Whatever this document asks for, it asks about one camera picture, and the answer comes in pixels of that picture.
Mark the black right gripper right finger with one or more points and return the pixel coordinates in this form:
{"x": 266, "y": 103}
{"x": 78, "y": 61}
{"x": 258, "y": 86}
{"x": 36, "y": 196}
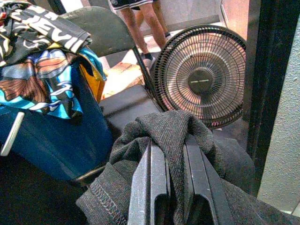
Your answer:
{"x": 201, "y": 178}

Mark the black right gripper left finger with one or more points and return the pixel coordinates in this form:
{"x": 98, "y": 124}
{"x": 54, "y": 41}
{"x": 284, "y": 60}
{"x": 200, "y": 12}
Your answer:
{"x": 150, "y": 187}

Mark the dark grey hoodie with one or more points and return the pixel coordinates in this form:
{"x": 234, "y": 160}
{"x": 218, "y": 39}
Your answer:
{"x": 168, "y": 126}

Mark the black floor fan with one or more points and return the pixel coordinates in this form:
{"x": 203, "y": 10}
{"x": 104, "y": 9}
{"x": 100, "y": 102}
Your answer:
{"x": 199, "y": 82}

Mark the blue plastic bucket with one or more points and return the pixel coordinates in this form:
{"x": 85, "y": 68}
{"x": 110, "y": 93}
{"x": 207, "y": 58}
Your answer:
{"x": 58, "y": 145}

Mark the yellow garment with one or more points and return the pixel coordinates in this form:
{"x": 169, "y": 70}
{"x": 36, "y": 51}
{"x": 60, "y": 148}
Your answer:
{"x": 91, "y": 84}

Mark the colourful blue printed garment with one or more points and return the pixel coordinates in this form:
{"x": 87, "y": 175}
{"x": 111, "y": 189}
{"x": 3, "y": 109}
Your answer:
{"x": 30, "y": 82}

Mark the person in black shorts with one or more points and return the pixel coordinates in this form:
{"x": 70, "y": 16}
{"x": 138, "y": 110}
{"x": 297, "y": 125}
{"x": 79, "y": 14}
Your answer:
{"x": 133, "y": 25}

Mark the black folding chair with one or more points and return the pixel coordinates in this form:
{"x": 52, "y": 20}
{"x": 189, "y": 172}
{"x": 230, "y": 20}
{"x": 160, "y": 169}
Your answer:
{"x": 105, "y": 30}

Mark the black printed shirt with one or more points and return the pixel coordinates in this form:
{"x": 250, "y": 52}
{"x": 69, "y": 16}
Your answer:
{"x": 35, "y": 28}

